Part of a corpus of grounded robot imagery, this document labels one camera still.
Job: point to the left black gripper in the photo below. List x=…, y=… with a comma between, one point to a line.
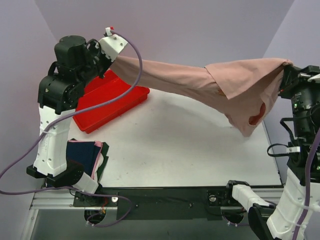
x=102, y=62

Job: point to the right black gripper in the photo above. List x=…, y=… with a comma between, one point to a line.
x=288, y=81

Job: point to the pink t shirt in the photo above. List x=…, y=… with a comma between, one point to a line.
x=244, y=91

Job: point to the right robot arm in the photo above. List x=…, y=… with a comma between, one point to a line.
x=300, y=197

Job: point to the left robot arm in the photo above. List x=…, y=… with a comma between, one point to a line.
x=77, y=63

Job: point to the navy folded t shirt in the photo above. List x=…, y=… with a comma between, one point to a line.
x=84, y=153

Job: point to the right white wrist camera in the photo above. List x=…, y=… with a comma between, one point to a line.
x=310, y=78

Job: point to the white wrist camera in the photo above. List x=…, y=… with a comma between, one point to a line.
x=112, y=44
x=310, y=78

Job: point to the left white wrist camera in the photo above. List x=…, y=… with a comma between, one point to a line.
x=112, y=44

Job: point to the aluminium front rail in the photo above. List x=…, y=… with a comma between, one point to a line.
x=63, y=200

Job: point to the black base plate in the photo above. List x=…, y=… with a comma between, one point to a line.
x=164, y=203

